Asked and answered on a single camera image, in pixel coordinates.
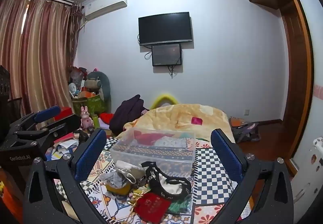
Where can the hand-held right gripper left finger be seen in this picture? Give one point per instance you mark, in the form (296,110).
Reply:
(90,154)

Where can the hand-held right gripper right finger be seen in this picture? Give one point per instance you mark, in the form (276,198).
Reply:
(225,156)

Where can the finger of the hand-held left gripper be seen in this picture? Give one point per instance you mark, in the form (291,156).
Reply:
(48,112)
(61,125)

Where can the clear plastic storage box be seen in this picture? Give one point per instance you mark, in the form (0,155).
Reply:
(154,157)

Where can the black lace garment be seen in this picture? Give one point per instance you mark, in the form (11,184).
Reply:
(154,178)

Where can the red fabric pouch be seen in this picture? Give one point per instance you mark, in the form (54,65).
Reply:
(151,205)

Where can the yellow soft item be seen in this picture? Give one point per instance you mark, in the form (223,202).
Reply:
(118,189)

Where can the red box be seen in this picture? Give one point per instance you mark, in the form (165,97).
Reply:
(65,112)

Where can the pile of books and papers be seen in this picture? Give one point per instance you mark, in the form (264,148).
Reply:
(64,145)

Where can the patterned bedsheet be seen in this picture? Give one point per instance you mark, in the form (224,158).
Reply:
(212,176)

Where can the pink plush rabbit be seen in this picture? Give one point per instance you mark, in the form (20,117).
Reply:
(86,118)

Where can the dark backpack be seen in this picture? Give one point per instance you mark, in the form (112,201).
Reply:
(246,129)

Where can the green bottle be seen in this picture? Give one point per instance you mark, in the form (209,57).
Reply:
(96,121)

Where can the crumpled clear plastic bag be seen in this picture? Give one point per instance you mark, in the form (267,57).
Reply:
(114,178)

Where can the green storage bin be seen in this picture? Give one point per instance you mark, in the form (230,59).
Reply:
(92,104)

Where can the pink card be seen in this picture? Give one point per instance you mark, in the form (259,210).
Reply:
(196,121)

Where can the striped pink curtain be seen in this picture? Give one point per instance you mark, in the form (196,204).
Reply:
(37,57)

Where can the dark purple coat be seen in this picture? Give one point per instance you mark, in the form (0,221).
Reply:
(128,113)

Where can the white patterned folded cloth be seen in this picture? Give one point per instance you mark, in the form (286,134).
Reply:
(170,142)

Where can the grey plush toy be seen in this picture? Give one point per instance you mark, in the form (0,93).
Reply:
(101,82)

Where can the red folded cloth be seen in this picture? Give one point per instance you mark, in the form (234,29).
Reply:
(146,137)

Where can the yellow fleece blanket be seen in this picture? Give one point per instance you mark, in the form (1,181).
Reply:
(174,115)

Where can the green cloth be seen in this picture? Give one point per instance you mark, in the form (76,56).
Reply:
(181,206)

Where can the white door with stickers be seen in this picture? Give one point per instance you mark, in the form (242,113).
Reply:
(310,158)

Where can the yellow hoop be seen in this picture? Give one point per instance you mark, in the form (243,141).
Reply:
(161,99)

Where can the small black monitor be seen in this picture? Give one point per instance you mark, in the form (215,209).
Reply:
(166,54)

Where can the white air conditioner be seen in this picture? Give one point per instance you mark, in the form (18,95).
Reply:
(106,5)

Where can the wooden door frame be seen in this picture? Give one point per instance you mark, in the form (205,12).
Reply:
(300,62)

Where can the wall-mounted black television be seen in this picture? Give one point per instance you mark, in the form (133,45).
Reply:
(165,28)

